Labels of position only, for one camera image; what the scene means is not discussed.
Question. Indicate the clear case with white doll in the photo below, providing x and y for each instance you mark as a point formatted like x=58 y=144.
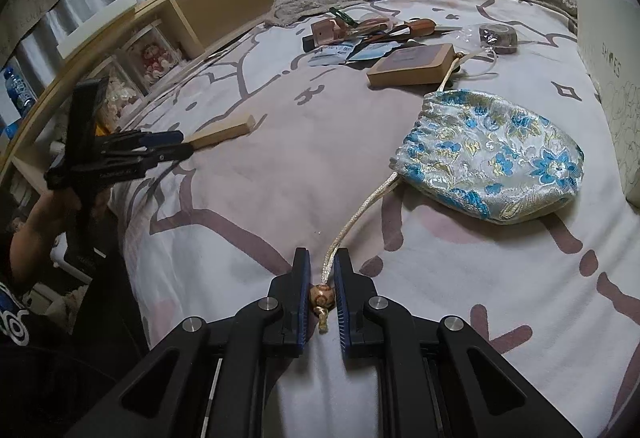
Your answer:
x=120 y=93

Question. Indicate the blue white packet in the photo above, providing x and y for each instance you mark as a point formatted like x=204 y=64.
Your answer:
x=327 y=54

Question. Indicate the green clip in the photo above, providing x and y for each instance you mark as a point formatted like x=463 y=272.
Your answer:
x=345 y=17

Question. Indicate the square wooden block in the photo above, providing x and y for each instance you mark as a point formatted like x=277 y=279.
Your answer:
x=410 y=65

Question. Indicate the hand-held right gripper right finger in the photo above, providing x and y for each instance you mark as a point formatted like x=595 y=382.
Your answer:
x=342 y=303

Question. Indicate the white board panel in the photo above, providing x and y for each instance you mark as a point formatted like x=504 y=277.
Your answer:
x=95 y=25

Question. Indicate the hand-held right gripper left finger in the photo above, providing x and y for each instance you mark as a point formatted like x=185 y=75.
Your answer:
x=301 y=298

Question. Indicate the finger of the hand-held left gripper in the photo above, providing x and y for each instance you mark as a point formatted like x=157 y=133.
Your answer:
x=160 y=155
x=150 y=139

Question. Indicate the small black cube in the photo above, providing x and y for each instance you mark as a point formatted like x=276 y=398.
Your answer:
x=309 y=43

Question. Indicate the person's left hand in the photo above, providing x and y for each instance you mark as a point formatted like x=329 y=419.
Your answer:
x=55 y=218

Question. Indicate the clear case with red doll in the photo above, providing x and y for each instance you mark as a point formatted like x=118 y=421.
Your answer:
x=152 y=58

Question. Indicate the person's dark clothing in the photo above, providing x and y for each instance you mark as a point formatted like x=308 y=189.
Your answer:
x=40 y=368

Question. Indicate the person's left forearm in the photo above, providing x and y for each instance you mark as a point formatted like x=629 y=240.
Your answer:
x=30 y=258

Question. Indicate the plastic water bottle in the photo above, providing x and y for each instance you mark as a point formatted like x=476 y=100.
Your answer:
x=17 y=93

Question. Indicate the white cardboard box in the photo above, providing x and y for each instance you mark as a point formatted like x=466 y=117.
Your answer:
x=615 y=68

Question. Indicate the wooden stick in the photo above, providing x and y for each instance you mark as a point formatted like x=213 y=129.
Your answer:
x=225 y=130

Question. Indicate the blue sachet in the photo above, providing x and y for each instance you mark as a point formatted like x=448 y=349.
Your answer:
x=372 y=49

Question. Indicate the wooden bedside shelf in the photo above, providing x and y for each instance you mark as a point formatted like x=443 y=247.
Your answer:
x=200 y=13

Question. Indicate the brown leather pouch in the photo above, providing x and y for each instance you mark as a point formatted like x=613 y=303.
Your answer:
x=417 y=28

